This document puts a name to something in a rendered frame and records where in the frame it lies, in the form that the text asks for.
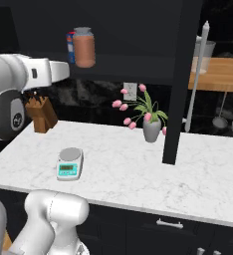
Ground grey hanging ladle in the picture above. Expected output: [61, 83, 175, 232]
[211, 91, 229, 130]

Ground wooden knife block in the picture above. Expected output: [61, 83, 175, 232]
[24, 92, 59, 134]

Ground wooden shelf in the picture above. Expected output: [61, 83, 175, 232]
[187, 57, 233, 95]

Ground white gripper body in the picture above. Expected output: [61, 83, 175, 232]
[49, 60, 71, 85]

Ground white drawer handle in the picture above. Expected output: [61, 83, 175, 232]
[155, 217, 184, 230]

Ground brown honey bottle grey lid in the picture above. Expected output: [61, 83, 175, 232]
[72, 27, 97, 69]

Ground blue and red box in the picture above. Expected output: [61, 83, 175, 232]
[66, 31, 77, 65]

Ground grey vase with pink tulips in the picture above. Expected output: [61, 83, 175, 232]
[111, 83, 169, 144]

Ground black cabinet door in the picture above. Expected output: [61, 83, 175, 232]
[161, 0, 204, 166]

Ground white wall outlet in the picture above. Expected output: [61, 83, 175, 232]
[122, 82, 138, 102]

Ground clear glass container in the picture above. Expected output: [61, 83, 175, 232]
[191, 39, 217, 75]

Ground black drawer front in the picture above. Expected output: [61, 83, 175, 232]
[123, 208, 206, 248]

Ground white digital scale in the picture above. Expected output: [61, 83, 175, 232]
[56, 146, 85, 181]

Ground black wall cabinet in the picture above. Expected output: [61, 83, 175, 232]
[0, 0, 189, 87]

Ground long white cabinet door handle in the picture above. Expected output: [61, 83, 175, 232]
[184, 20, 211, 133]

